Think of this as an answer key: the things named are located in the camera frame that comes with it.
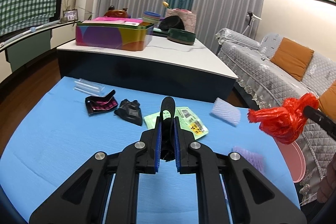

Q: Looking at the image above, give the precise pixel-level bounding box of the black curved plastic piece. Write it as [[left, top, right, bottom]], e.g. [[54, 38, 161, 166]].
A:
[[160, 97, 175, 161]]

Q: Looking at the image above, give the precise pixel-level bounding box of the colourful rectangular tin box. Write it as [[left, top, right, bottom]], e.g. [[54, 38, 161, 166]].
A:
[[75, 17, 154, 51]]

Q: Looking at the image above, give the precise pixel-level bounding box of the grey covered sofa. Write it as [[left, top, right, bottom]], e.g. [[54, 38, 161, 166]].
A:
[[215, 28, 335, 205]]

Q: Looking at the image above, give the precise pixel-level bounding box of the pink plastic basin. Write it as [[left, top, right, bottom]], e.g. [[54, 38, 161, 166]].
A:
[[276, 141, 306, 183]]

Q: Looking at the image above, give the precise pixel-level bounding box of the black hat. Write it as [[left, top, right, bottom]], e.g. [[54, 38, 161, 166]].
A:
[[158, 15, 185, 31]]

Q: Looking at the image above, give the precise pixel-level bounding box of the dark green round box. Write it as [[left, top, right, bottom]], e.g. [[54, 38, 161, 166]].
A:
[[167, 28, 196, 46]]

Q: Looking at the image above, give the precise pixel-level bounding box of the green snack wrapper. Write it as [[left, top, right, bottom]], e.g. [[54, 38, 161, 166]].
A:
[[143, 107, 209, 140]]

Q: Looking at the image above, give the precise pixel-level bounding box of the black crumpled wrapper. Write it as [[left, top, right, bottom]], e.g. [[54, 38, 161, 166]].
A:
[[114, 99, 143, 126]]

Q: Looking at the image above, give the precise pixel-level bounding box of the orange cushion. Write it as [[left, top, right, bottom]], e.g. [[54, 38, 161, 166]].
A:
[[318, 85, 336, 120], [270, 38, 314, 81]]

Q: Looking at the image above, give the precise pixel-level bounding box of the person's right hand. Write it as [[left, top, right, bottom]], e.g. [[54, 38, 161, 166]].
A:
[[317, 157, 335, 203]]

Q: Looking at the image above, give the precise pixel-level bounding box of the small photo frame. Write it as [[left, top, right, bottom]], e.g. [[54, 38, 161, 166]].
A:
[[63, 9, 78, 21]]

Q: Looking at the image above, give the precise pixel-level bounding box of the pink fabric basket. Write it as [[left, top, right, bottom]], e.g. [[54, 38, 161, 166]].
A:
[[165, 9, 197, 33]]

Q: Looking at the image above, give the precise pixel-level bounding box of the large purple foam net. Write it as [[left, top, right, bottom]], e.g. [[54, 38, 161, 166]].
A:
[[232, 146, 264, 174]]

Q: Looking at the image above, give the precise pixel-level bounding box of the white top coffee table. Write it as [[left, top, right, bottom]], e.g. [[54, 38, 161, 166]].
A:
[[57, 36, 238, 102]]

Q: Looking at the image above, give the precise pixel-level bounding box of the stack of coloured bowls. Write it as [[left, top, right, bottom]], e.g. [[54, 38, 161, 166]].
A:
[[142, 11, 161, 27]]

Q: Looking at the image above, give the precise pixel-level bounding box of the blue table mat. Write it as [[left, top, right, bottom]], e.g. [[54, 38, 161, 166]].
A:
[[1, 77, 299, 223]]

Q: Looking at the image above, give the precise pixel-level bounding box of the tv cabinet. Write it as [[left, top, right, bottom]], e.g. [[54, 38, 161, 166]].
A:
[[1, 22, 76, 82]]

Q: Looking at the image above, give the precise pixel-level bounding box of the red plastic bag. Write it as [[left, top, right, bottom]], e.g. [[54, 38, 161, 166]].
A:
[[247, 93, 318, 144]]

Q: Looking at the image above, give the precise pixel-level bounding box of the clear plastic tube packaging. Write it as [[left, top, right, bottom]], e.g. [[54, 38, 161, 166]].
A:
[[73, 79, 106, 96]]

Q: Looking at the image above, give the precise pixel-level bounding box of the small white foam net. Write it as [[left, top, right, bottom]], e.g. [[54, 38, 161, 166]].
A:
[[211, 98, 241, 126]]

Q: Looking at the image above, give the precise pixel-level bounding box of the brown teapot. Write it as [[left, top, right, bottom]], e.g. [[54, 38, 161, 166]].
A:
[[104, 6, 129, 18]]

